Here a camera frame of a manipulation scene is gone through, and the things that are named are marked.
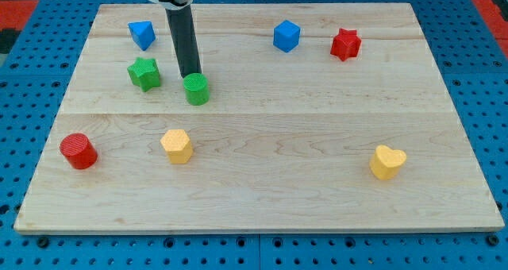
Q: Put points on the wooden board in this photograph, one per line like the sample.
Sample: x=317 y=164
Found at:
x=282 y=146

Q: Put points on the yellow hexagon block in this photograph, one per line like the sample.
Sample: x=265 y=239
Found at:
x=177 y=145

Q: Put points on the red cylinder block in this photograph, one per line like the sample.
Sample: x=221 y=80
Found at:
x=78 y=151

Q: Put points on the yellow heart block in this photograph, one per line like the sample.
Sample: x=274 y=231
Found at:
x=386 y=162

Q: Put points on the green star block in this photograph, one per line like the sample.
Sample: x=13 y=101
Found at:
x=144 y=73

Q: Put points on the blue triangular prism block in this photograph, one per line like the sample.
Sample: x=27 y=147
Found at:
x=142 y=33

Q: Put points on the blue cube block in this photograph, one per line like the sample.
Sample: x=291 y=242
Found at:
x=286 y=36

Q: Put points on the red star block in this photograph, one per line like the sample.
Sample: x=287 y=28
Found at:
x=346 y=44

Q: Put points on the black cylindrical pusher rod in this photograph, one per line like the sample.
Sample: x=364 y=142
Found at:
x=181 y=25

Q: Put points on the green cylinder block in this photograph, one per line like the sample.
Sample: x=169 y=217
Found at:
x=196 y=89

